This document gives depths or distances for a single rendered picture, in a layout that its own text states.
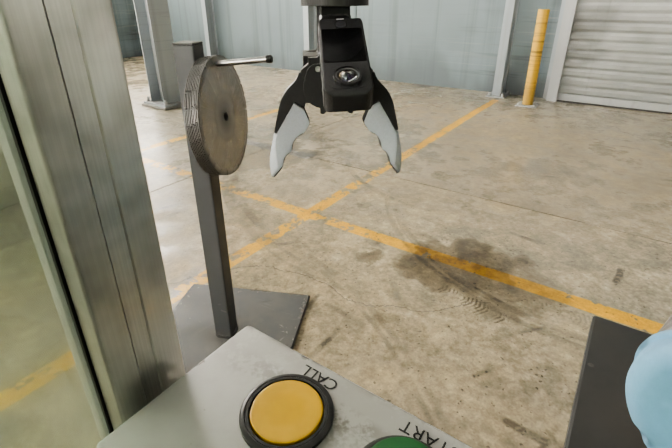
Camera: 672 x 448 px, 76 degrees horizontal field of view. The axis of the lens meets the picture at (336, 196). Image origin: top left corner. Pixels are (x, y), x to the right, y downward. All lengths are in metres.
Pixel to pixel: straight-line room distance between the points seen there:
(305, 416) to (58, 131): 0.18
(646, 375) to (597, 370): 0.27
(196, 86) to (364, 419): 0.97
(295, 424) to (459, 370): 1.33
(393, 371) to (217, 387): 1.26
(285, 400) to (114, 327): 0.10
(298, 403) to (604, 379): 0.37
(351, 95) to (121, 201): 0.22
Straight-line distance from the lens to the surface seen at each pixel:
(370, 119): 0.49
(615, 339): 0.61
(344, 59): 0.42
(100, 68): 0.22
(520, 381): 1.59
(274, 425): 0.26
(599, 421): 0.51
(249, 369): 0.29
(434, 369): 1.55
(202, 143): 1.13
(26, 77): 0.21
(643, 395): 0.30
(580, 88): 5.77
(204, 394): 0.28
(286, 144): 0.49
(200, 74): 1.16
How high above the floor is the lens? 1.10
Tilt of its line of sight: 25 degrees down
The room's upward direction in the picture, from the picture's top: straight up
